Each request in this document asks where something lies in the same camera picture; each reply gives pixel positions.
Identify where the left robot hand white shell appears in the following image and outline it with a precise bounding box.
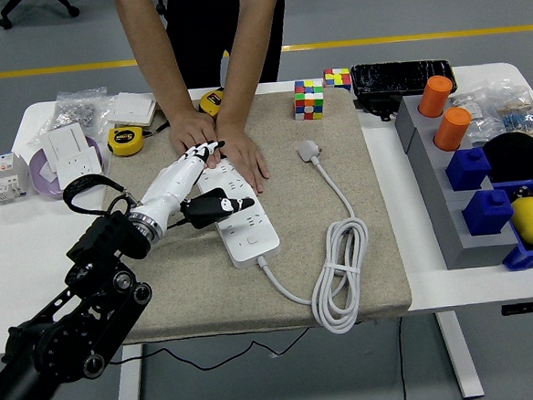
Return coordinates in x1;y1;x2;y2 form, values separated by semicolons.
134;137;257;234

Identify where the person's left hand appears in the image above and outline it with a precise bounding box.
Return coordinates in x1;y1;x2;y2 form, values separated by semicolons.
214;116;272;198

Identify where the person's right hand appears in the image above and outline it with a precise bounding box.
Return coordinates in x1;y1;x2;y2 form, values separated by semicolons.
167;106;224;173

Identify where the black plug adapter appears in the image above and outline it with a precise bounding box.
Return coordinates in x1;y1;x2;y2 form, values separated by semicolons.
186;186;235;232

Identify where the white power strip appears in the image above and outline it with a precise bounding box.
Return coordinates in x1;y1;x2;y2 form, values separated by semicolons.
193;155;283;273

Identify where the black plug cord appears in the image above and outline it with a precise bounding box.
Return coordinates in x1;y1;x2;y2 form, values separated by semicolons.
98;209;316;379

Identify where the yellow tape measure red label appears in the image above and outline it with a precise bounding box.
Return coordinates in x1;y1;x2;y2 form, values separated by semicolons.
196;87;228;122

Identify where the grey-brown mat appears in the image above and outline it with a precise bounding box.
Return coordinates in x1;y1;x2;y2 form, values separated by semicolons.
94;82;414;347

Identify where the large colourful puzzle cube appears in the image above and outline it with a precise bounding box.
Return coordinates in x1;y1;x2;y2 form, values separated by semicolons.
291;77;327;122

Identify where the white socket panel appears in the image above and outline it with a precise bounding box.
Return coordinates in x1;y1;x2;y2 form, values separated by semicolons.
52;145;105;188

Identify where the person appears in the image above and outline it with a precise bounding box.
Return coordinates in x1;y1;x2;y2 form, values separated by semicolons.
163;0;297;92

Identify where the clear bag of metal screws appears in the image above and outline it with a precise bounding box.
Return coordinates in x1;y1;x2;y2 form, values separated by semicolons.
23;85;121;147

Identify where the small colourful puzzle cube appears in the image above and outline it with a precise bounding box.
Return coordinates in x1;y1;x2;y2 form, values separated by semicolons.
321;66;354;94

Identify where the purple bowl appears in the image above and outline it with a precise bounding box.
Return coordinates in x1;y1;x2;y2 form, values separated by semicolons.
26;133;108;203

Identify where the black small device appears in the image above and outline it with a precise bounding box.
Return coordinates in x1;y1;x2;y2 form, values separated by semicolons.
353;91;406;125

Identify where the black wrapped box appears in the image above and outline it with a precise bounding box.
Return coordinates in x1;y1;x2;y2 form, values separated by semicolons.
350;56;459;101

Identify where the white circuit breaker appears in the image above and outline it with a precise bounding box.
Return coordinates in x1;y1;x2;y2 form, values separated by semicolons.
0;150;33;205

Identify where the grey block holder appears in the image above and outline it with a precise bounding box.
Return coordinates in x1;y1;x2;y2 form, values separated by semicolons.
392;89;522;274

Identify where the orange cylinder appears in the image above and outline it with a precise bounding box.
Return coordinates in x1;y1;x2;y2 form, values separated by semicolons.
430;105;475;153
415;73;456;120

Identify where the black office chair base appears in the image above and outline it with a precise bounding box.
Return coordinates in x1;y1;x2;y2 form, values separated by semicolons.
0;0;82;31

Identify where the white table leg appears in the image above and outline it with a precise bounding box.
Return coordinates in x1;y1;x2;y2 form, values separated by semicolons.
110;343;148;400
434;308;486;400

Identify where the blue block with knob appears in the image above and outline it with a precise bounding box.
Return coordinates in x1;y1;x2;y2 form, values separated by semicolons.
459;186;516;238
444;146;494;193

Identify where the clear bag with white parts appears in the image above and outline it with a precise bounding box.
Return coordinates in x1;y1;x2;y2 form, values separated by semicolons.
449;89;506;149

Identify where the black round cap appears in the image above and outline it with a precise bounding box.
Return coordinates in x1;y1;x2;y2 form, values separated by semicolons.
480;130;533;184

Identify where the clear bag with blue parts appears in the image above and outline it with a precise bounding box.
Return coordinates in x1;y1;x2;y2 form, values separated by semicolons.
486;75;533;144

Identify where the blue plastic bin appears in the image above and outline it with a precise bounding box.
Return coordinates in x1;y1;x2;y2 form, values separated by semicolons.
488;176;533;273

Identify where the yellow tape measure with strap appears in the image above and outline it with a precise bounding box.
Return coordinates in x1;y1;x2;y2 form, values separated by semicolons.
105;117;175;158

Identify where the white wall switch plate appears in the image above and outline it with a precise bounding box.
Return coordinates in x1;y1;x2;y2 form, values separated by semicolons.
102;89;160;130

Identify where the white power strip cord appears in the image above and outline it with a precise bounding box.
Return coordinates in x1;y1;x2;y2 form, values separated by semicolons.
247;136;376;342

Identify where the white switch panel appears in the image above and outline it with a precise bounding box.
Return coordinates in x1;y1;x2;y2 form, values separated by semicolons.
37;121;94;175

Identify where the black hanging cable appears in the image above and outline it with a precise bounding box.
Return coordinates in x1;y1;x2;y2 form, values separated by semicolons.
394;316;410;400

